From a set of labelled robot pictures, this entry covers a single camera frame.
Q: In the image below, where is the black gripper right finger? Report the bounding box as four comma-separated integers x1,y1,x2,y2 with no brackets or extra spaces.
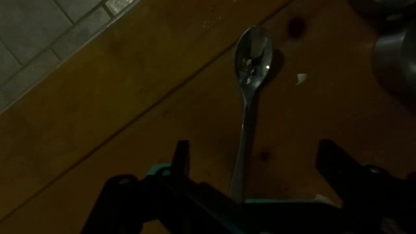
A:
315,138,370,199

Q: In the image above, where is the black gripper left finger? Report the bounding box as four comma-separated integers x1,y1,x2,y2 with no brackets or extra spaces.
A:
171,138,193,187

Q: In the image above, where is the silver metal spoon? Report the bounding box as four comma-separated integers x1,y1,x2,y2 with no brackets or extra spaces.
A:
229,25,275,203

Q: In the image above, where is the white garlic flake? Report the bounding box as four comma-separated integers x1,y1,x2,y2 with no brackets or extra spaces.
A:
296,71,310,86

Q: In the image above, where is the silver two-slot toaster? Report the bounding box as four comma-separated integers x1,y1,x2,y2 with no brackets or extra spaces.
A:
371,18,416,112

